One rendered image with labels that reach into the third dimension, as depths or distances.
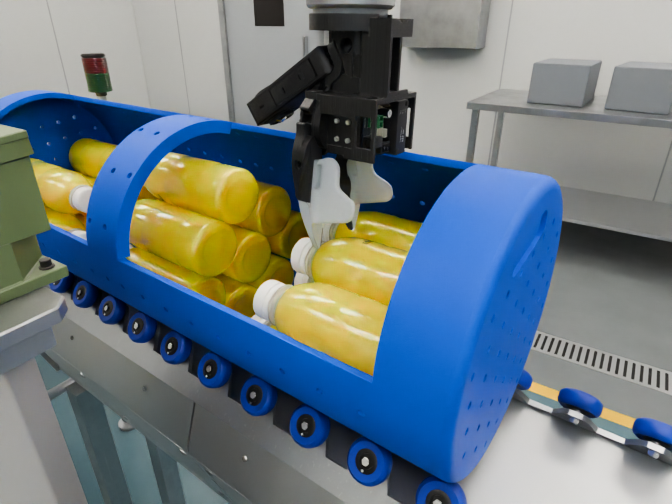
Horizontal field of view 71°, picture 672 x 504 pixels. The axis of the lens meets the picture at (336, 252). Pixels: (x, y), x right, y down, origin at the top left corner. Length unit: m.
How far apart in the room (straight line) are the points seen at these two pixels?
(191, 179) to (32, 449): 0.32
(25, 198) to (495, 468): 0.50
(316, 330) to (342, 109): 0.19
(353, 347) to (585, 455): 0.32
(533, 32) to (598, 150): 0.94
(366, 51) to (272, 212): 0.29
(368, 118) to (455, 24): 3.34
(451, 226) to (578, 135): 3.50
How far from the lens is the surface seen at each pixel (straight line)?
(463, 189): 0.38
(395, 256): 0.43
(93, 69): 1.53
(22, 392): 0.47
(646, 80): 3.01
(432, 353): 0.33
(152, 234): 0.61
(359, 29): 0.41
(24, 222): 0.44
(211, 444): 0.66
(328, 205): 0.44
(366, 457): 0.49
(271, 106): 0.48
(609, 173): 3.87
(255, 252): 0.63
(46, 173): 0.87
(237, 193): 0.59
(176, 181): 0.62
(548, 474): 0.58
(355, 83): 0.43
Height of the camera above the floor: 1.35
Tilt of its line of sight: 27 degrees down
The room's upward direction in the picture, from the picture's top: straight up
